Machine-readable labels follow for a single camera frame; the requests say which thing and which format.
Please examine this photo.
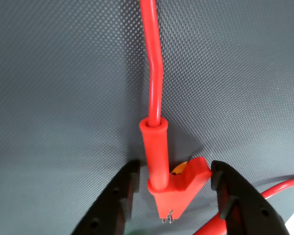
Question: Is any yellow half-round sticker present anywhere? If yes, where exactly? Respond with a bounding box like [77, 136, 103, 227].
[170, 160, 190, 176]

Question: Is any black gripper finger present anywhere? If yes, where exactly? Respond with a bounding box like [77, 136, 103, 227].
[72, 159, 141, 235]
[210, 160, 291, 235]

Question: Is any dark grey work mat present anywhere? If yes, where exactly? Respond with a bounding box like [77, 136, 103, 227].
[0, 0, 294, 235]

